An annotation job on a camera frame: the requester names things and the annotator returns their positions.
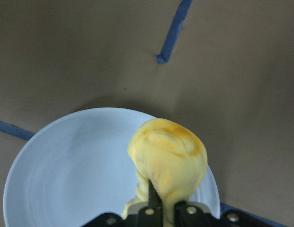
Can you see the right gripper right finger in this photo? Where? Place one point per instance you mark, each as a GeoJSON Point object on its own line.
{"type": "Point", "coordinates": [195, 214]}

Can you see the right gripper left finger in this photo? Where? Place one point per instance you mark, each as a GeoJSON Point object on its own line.
{"type": "Point", "coordinates": [143, 214]}

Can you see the bread pastry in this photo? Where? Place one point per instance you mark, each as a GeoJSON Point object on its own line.
{"type": "Point", "coordinates": [172, 158]}

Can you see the blue plate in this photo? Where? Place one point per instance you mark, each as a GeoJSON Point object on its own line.
{"type": "Point", "coordinates": [78, 168]}

